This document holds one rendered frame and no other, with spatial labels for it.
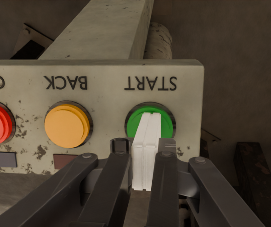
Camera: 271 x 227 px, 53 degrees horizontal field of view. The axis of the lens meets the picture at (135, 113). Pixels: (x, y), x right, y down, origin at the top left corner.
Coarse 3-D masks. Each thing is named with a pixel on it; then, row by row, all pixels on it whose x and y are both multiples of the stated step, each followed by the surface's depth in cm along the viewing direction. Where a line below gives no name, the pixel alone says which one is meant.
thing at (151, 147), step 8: (152, 120) 20; (160, 120) 21; (152, 128) 19; (160, 128) 22; (152, 136) 17; (160, 136) 22; (152, 144) 16; (144, 152) 16; (152, 152) 16; (144, 160) 16; (152, 160) 16; (144, 168) 16; (152, 168) 16; (144, 176) 17; (152, 176) 16; (144, 184) 17
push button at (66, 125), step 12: (60, 108) 24; (72, 108) 24; (48, 120) 24; (60, 120) 24; (72, 120) 24; (84, 120) 24; (48, 132) 24; (60, 132) 24; (72, 132) 24; (84, 132) 24; (60, 144) 25; (72, 144) 25
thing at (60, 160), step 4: (56, 156) 26; (60, 156) 26; (64, 156) 26; (68, 156) 26; (72, 156) 26; (76, 156) 26; (56, 160) 26; (60, 160) 26; (64, 160) 26; (68, 160) 26; (56, 164) 26; (60, 164) 26; (64, 164) 26; (56, 168) 26; (60, 168) 26
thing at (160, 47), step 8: (152, 24) 77; (160, 24) 78; (152, 32) 72; (160, 32) 73; (168, 32) 78; (152, 40) 67; (160, 40) 69; (168, 40) 73; (152, 48) 63; (160, 48) 65; (168, 48) 69; (144, 56) 60; (152, 56) 60; (160, 56) 62; (168, 56) 66; (136, 192) 43; (144, 192) 43
